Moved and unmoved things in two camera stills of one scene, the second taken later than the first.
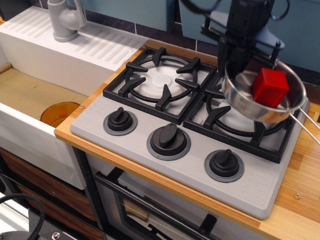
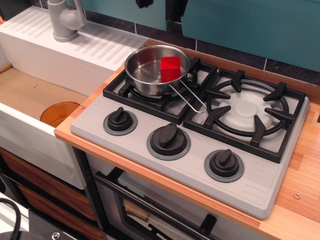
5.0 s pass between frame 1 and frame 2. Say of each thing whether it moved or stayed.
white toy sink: stayed
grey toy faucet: stayed
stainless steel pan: moved
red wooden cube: moved
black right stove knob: stayed
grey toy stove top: stayed
